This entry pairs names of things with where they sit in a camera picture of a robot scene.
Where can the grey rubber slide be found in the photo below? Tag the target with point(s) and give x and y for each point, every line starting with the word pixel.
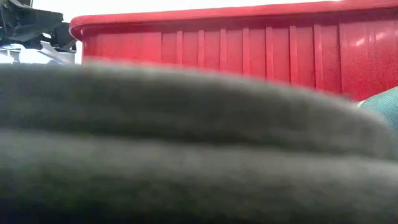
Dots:
pixel 186 149

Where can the teal rubber slide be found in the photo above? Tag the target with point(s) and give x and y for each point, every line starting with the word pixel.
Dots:
pixel 384 107

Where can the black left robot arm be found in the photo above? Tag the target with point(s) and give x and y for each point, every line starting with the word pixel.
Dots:
pixel 28 21

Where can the red plastic bin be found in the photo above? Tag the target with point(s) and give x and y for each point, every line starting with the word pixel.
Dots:
pixel 236 46

